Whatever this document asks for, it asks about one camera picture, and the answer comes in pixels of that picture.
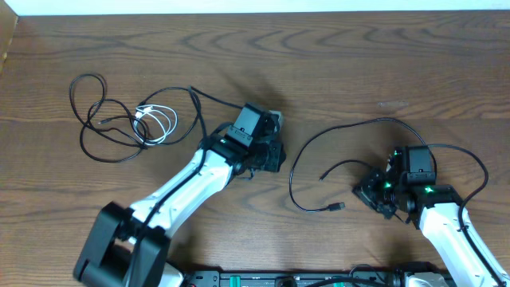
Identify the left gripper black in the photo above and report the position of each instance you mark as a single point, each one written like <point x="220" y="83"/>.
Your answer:
<point x="279" y="158"/>

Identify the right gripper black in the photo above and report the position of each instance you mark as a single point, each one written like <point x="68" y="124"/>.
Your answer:
<point x="364" y="190"/>

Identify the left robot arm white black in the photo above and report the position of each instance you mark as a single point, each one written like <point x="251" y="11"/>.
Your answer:
<point x="128" y="246"/>

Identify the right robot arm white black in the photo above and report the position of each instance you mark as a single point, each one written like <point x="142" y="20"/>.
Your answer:
<point x="409" y="184"/>

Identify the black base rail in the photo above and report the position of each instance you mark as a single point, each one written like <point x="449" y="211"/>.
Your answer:
<point x="414" y="274"/>

